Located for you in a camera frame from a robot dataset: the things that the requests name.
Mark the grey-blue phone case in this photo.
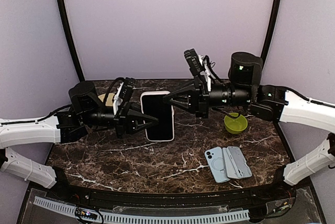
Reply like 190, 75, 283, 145
222, 146, 252, 179

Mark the lime green bowl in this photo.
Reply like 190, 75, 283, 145
224, 113, 248, 135

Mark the light blue phone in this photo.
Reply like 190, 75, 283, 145
205, 147, 230, 183

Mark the black right frame post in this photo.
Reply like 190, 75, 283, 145
260, 0, 281, 62

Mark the black front table rail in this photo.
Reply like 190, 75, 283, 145
28, 174, 312, 210

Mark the beige ceramic plate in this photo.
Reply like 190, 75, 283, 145
97, 93, 117, 107

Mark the black left frame post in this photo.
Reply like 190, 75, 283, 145
57, 0, 85, 82

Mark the pink phone case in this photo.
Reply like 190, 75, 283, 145
140, 91, 175, 142

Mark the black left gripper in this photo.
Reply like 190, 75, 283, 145
81, 99, 160, 139

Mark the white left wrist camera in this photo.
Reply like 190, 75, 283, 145
113, 77, 136, 115

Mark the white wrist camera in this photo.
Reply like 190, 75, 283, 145
184, 49, 213, 92
113, 77, 136, 115

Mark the black frame post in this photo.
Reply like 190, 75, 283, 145
260, 0, 281, 62
57, 0, 85, 82

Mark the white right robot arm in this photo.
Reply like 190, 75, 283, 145
163, 49, 334, 200

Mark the white slotted cable duct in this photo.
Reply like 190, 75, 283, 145
33, 196, 250, 223

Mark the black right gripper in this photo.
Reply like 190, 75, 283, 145
163, 75, 253, 119

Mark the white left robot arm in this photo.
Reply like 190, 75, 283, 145
1, 78, 159, 201

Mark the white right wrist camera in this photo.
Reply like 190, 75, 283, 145
184, 49, 213, 92

